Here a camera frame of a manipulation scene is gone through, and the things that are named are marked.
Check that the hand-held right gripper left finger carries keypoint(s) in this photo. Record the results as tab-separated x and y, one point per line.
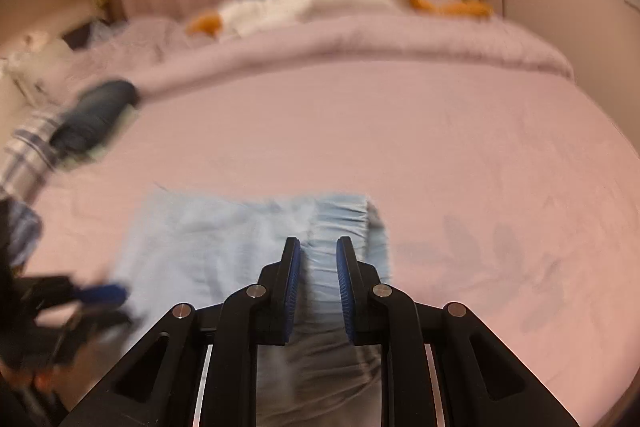
292	287

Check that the lilac duvet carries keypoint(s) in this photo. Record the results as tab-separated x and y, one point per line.
350	42

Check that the beige pillow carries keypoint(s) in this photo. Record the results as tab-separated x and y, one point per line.
35	74

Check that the folded light blue jeans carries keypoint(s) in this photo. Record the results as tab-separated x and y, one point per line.
27	232

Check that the plaid pillow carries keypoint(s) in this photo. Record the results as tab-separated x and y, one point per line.
27	147

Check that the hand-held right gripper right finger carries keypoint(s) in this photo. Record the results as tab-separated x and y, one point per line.
345	287

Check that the folded dark blue jeans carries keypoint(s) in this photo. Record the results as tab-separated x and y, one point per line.
97	114

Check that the light blue strawberry print pants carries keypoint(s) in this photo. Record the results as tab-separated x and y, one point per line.
215	247

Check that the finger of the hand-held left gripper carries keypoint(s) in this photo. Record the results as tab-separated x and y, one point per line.
102	294
95	324

